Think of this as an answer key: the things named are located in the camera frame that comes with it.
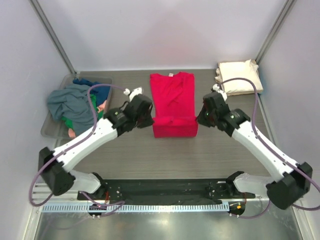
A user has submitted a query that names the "grey blue t-shirt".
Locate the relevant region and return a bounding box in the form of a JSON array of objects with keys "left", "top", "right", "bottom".
[{"left": 47, "top": 84, "right": 94, "bottom": 136}]

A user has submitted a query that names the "right aluminium frame post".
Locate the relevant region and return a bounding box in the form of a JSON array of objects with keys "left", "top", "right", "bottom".
[{"left": 255, "top": 0, "right": 297, "bottom": 65}]

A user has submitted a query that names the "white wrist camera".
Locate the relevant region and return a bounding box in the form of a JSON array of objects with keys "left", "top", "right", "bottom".
[
  {"left": 211, "top": 84, "right": 228, "bottom": 100},
  {"left": 123, "top": 87, "right": 144, "bottom": 102}
]

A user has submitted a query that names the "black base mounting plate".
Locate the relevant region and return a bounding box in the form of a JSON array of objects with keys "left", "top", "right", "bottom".
[{"left": 90, "top": 178, "right": 256, "bottom": 206}]

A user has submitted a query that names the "white slotted cable duct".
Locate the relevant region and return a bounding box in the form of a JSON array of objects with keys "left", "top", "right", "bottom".
[{"left": 42, "top": 202, "right": 230, "bottom": 213}]

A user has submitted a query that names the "green t-shirt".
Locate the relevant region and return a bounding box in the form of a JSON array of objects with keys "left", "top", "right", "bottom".
[{"left": 60, "top": 94, "right": 99, "bottom": 135}]

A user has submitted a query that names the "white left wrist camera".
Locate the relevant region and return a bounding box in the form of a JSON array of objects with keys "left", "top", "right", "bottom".
[{"left": 123, "top": 87, "right": 144, "bottom": 102}]

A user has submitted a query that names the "left aluminium frame post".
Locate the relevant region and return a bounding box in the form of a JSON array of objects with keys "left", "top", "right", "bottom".
[{"left": 29, "top": 0, "right": 77, "bottom": 74}]

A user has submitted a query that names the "magenta red t-shirt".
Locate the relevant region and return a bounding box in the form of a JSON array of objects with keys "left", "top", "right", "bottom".
[{"left": 149, "top": 72, "right": 198, "bottom": 138}]

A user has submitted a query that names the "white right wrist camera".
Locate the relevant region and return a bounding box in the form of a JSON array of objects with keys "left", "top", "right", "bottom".
[{"left": 211, "top": 84, "right": 228, "bottom": 100}]

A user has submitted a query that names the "dark blue t-shirt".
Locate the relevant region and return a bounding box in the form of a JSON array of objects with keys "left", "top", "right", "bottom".
[{"left": 72, "top": 78, "right": 111, "bottom": 106}]

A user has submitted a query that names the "folded beige t-shirt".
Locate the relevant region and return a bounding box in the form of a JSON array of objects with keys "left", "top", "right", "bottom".
[{"left": 214, "top": 59, "right": 264, "bottom": 98}]

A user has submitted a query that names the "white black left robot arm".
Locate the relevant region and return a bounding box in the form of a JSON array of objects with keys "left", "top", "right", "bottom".
[{"left": 38, "top": 94, "right": 154, "bottom": 200}]

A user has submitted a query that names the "aluminium frame post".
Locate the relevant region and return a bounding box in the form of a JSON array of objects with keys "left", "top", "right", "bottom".
[
  {"left": 29, "top": 0, "right": 77, "bottom": 74},
  {"left": 255, "top": 0, "right": 297, "bottom": 65}
]

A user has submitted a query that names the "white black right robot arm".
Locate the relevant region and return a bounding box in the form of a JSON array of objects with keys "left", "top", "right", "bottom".
[{"left": 196, "top": 90, "right": 313, "bottom": 210}]

